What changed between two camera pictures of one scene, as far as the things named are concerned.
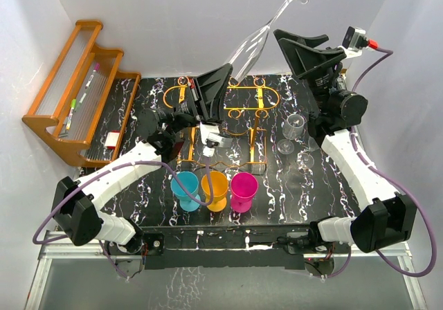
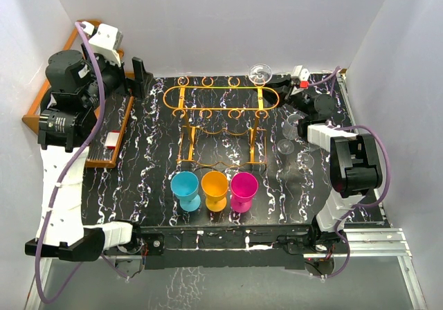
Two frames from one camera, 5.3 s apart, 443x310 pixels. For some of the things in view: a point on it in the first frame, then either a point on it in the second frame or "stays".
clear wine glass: [292, 129] stays
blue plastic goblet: [190, 180] stays
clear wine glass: [251, 51] -> [260, 74]
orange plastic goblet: [219, 186] stays
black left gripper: [209, 84] -> [124, 83]
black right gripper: [334, 57] -> [284, 85]
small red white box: [111, 140] stays
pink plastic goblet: [243, 187] stays
